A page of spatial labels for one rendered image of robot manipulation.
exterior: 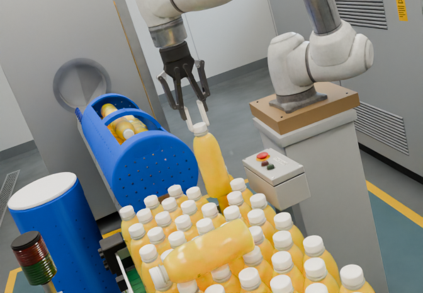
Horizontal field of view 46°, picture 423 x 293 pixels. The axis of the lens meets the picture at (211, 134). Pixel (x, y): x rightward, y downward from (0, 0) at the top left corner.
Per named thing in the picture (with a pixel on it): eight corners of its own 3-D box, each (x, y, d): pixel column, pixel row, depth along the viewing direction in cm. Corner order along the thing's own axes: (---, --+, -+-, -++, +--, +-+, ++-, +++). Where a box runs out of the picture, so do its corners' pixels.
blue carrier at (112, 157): (148, 137, 246) (129, 84, 236) (209, 198, 166) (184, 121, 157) (94, 160, 239) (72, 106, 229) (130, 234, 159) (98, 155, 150)
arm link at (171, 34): (144, 27, 128) (152, 49, 130) (152, 28, 119) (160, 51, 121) (176, 16, 130) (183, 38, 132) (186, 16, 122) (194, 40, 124)
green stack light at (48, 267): (56, 263, 111) (48, 244, 110) (58, 276, 106) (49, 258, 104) (28, 275, 110) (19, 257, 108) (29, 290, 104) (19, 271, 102)
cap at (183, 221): (182, 221, 127) (180, 215, 127) (194, 222, 125) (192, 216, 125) (174, 230, 124) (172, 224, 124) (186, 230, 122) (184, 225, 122)
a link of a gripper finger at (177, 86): (180, 67, 127) (174, 68, 126) (185, 109, 130) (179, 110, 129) (175, 65, 130) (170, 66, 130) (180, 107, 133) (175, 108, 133)
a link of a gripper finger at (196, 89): (178, 65, 130) (182, 62, 131) (198, 100, 135) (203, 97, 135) (182, 66, 127) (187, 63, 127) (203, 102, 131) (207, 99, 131)
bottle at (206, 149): (212, 200, 137) (192, 140, 131) (204, 191, 143) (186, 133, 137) (235, 189, 138) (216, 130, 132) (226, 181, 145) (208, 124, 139)
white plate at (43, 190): (64, 196, 182) (65, 199, 182) (83, 166, 208) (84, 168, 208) (-5, 215, 185) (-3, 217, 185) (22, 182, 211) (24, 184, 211)
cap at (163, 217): (167, 226, 127) (165, 220, 127) (155, 227, 129) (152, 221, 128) (174, 217, 131) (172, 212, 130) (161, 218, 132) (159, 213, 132)
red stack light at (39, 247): (48, 244, 110) (41, 229, 108) (49, 258, 104) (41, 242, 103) (19, 257, 108) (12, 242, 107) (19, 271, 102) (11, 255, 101)
